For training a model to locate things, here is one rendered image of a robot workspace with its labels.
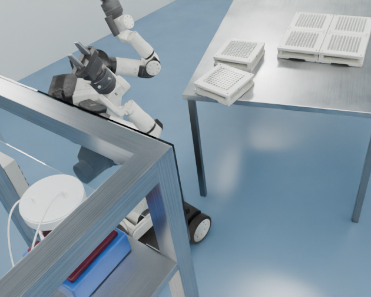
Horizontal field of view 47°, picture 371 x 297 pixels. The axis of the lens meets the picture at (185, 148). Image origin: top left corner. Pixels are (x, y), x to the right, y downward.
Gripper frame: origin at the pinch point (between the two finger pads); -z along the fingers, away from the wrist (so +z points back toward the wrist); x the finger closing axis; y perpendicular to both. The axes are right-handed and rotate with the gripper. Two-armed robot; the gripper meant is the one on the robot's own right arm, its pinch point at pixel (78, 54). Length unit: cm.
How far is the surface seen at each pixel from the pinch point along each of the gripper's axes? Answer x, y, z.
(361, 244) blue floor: 10, 79, 191
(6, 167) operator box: -37, -43, 29
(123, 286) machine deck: -64, 44, 11
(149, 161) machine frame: -40, 57, -17
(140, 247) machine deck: -53, 42, 15
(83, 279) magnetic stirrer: -66, 39, 1
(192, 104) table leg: 44, -17, 103
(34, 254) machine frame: -65, 50, -29
